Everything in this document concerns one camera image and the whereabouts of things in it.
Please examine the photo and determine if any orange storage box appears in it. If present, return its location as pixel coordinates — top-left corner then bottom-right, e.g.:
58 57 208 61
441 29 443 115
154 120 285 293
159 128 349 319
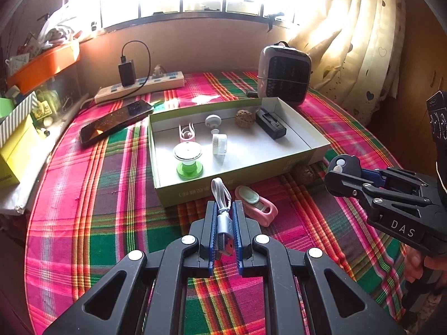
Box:
6 39 81 93

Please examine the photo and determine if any black smartphone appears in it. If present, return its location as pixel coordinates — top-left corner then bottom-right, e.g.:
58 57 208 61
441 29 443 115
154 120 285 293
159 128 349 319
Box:
79 99 154 149

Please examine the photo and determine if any striped cardboard box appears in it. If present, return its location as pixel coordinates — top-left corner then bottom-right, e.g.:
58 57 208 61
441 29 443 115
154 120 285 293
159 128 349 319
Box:
0 91 39 147

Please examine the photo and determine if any black power adapter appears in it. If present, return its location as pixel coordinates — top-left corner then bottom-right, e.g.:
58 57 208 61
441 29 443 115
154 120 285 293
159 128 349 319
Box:
118 61 136 87

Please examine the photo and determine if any white round knob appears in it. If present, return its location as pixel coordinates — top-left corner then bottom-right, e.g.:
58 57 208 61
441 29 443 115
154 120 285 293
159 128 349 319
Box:
205 114 223 134

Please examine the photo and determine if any pink green plaid tablecloth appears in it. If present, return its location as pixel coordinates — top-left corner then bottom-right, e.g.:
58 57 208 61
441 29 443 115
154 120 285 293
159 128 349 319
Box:
24 71 409 335

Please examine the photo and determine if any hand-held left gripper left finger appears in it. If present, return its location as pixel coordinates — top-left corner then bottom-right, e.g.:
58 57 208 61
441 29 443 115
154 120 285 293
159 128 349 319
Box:
44 200 219 335

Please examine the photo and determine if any white power strip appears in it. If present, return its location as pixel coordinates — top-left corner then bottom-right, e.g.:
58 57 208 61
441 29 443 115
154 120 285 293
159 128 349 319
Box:
94 71 185 104

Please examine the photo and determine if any black window clip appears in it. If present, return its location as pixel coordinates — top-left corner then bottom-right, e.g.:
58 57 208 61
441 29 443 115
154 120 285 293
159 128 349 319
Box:
265 13 286 32

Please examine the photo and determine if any cream heart print curtain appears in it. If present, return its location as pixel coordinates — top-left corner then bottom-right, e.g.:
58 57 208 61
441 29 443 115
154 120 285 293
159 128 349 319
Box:
286 0 406 127

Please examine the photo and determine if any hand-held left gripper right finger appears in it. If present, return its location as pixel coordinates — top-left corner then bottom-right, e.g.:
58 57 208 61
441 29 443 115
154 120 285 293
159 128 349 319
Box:
232 200 408 335

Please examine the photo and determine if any yellow cardboard box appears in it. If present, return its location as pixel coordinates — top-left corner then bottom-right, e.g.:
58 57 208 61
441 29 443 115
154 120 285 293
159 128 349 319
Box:
0 115 39 190

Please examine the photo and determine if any green paper sheet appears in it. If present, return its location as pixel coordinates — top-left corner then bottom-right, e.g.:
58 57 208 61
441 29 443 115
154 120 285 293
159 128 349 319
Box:
0 97 16 119

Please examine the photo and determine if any white plastic bag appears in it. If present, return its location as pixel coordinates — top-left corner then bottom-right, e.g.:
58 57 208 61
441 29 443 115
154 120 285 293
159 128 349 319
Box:
38 10 82 47

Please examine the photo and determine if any grey portable heater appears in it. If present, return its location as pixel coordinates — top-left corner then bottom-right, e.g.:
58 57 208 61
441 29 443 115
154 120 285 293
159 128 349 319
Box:
256 41 312 108

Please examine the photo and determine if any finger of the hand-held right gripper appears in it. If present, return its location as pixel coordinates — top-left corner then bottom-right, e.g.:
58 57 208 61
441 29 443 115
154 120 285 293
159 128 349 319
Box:
324 175 439 214
361 168 429 190

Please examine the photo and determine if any white plastic wrap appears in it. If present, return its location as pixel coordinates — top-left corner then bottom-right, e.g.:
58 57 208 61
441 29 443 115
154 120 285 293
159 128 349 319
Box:
0 167 47 214

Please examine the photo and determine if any black round disc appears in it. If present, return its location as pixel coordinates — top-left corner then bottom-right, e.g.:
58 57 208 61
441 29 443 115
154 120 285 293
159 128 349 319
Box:
327 154 362 179

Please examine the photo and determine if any pink cable clip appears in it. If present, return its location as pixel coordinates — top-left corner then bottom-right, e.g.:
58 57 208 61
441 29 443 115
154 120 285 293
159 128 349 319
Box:
178 122 196 143

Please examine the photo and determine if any shallow cardboard box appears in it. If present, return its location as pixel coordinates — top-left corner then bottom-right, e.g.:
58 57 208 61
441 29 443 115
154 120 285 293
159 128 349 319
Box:
148 97 332 209

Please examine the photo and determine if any person's right hand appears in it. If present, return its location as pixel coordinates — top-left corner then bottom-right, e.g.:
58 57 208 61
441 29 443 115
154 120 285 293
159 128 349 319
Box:
404 246 447 285

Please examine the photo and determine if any black battery charger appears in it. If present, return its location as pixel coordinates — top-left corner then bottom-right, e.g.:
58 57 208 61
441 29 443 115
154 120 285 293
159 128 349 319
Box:
255 108 288 140

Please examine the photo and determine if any green spool with white top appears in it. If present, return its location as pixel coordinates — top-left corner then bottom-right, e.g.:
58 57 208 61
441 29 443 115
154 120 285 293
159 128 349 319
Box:
172 141 205 181

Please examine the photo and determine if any black charging cable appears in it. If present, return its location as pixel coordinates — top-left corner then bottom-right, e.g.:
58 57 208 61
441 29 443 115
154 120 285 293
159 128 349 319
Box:
117 40 152 99

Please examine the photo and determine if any white usb cable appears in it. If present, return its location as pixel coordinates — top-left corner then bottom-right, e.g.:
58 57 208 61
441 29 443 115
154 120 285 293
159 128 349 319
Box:
210 178 237 257

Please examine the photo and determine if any pink winder with green pad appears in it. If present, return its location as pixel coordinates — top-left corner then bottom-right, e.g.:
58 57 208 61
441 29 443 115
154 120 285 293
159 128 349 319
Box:
234 185 279 228

